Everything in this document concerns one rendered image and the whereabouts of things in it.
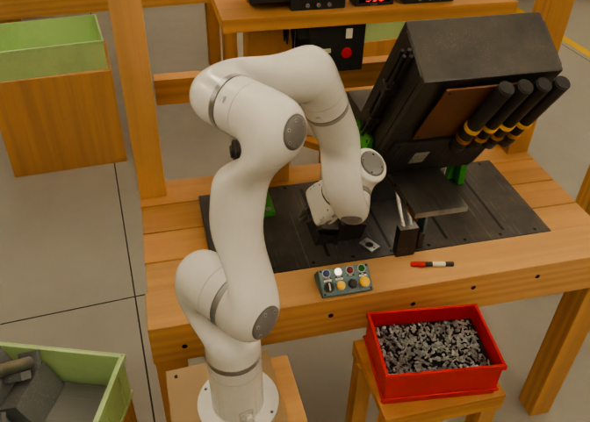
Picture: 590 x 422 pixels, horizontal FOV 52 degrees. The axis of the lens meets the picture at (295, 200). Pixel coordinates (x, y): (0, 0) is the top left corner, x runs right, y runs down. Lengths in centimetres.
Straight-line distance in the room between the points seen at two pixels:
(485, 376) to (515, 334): 136
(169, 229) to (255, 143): 109
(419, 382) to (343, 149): 67
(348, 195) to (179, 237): 83
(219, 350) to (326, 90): 56
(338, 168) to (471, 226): 89
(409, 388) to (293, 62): 92
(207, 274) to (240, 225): 16
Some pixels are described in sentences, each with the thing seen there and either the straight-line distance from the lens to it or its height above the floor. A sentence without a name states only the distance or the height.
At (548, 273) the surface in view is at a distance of 204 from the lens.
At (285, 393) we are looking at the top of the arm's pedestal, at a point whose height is 85.
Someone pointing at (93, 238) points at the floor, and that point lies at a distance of 340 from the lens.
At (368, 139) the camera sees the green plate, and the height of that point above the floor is 127.
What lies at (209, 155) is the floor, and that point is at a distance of 392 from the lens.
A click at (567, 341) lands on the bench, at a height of 47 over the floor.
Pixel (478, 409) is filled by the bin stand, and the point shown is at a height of 76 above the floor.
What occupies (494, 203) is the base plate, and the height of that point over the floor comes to 90.
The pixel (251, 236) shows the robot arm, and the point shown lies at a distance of 108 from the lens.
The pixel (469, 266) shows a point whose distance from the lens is 191.
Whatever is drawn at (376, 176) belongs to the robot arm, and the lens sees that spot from 133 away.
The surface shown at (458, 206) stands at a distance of 174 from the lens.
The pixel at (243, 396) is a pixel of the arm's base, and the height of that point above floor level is 103.
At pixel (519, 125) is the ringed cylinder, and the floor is 138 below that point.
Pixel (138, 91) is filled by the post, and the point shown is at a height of 129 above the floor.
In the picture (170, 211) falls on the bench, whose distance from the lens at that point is 207.
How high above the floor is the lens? 216
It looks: 38 degrees down
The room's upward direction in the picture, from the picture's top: 2 degrees clockwise
